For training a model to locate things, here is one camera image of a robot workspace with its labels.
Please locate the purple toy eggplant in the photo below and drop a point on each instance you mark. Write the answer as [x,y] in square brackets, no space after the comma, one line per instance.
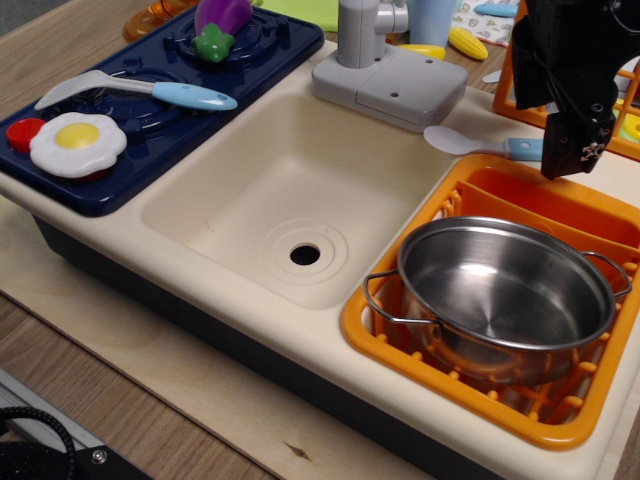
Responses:
[215,24]

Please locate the navy blue toy stove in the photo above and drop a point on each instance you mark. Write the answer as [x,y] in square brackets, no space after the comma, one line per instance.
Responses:
[159,135]

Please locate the orange plastic toy lid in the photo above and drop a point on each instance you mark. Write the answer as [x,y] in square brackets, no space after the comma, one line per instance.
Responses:
[154,16]

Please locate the cream toy sink unit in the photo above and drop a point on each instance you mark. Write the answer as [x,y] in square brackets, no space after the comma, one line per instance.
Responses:
[271,225]

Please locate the stainless steel pan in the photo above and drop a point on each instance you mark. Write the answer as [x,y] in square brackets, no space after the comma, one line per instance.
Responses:
[502,302]

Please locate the yellow toy banana piece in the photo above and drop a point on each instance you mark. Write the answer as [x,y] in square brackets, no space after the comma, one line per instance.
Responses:
[431,51]

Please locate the grey spatula blue handle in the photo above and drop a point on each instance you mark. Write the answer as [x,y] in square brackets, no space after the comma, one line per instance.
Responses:
[174,93]

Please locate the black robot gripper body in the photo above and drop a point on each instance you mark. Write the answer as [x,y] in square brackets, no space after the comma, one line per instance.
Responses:
[569,52]

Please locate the toy fried egg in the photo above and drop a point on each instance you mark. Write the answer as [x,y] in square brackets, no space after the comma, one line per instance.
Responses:
[76,145]

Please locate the patterned white cloth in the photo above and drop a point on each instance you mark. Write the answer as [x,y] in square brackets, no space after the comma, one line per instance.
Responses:
[486,28]

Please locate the grey toy faucet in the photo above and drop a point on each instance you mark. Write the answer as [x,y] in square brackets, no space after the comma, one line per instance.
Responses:
[389,83]

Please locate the yellow toy corn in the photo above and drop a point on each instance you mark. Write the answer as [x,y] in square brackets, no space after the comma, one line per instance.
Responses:
[467,44]

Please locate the orange toy dish rack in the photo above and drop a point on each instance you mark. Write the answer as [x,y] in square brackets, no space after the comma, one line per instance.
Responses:
[625,137]

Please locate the black metal bracket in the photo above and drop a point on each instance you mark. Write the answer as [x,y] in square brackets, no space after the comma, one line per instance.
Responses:
[26,460]

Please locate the white spoon blue handle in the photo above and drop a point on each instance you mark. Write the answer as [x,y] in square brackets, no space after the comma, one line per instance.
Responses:
[454,143]

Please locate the blue handled utensil on cloth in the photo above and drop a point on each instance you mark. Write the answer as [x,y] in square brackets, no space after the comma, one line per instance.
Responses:
[497,10]

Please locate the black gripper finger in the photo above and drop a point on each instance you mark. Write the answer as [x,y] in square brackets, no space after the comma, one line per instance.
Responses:
[572,146]

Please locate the orange dish drainer basket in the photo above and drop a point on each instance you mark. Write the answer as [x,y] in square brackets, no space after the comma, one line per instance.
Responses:
[558,415]

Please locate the green cloth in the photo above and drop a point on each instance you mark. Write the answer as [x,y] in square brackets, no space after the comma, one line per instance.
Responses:
[323,13]

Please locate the light blue plastic cup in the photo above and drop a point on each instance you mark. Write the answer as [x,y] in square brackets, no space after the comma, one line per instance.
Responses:
[430,21]

